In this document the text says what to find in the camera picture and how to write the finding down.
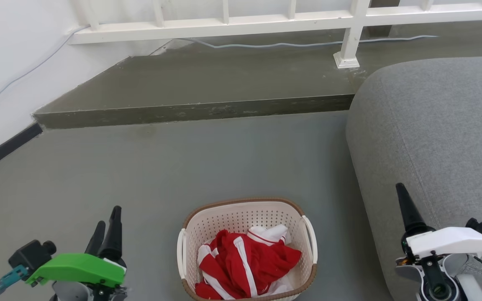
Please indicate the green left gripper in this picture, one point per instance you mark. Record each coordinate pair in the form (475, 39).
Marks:
(80, 268)

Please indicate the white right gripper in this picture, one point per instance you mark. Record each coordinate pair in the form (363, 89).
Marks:
(448, 242)

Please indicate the cream perforated laundry basket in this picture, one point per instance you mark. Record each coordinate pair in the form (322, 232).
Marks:
(241, 217)

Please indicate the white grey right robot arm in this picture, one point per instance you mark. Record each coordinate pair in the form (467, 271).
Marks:
(473, 288)

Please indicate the grey fabric sofa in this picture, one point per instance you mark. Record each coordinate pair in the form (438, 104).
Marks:
(429, 125)

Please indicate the black baseboard strip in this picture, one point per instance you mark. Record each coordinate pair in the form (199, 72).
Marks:
(2, 149)

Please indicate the red and white garment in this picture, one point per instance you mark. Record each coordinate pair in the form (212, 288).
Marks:
(245, 261)

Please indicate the white wooden railing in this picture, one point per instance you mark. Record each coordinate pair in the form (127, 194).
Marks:
(232, 26)

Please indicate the teal left camera connector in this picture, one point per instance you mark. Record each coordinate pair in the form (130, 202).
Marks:
(10, 277)

